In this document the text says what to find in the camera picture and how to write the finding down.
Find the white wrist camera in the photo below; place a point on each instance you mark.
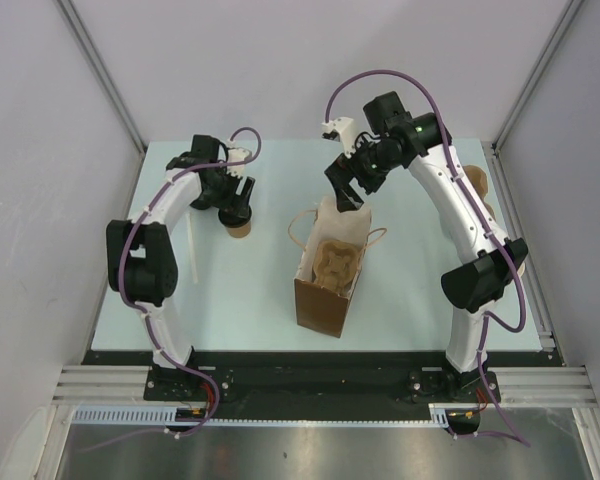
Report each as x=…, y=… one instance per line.
x=236, y=158
x=344, y=130

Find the aluminium frame rail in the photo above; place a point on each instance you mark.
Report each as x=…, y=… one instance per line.
x=559, y=387

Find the white paper straw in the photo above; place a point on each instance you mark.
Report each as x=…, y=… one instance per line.
x=191, y=248

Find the single brown pulp carrier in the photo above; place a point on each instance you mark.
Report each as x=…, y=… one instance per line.
x=335, y=265

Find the brown paper takeout bag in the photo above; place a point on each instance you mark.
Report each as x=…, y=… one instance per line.
x=316, y=308

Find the white slotted cable duct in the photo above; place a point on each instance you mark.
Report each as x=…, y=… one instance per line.
x=124, y=415

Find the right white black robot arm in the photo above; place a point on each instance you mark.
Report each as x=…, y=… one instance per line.
x=490, y=259

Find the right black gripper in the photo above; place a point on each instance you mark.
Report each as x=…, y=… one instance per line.
x=370, y=185

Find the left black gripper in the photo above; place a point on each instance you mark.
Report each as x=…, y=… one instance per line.
x=228, y=201

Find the brown paper coffee cup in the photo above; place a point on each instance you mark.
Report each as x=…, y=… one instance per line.
x=239, y=232

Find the brown pulp cup carrier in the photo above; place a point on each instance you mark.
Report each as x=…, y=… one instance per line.
x=479, y=181

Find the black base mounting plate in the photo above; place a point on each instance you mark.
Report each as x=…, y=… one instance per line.
x=323, y=387

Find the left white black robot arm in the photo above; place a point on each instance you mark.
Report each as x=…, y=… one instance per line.
x=142, y=266

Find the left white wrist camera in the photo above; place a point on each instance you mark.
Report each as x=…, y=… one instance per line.
x=236, y=158

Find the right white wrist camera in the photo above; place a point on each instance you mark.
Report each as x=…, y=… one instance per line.
x=344, y=130

